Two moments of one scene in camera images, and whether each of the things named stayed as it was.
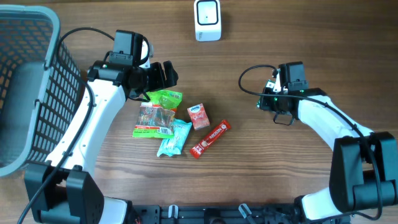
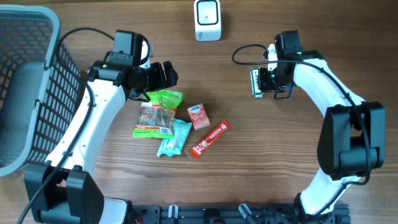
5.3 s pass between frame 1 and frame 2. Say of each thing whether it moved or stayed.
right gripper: moved
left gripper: stayed
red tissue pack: stayed
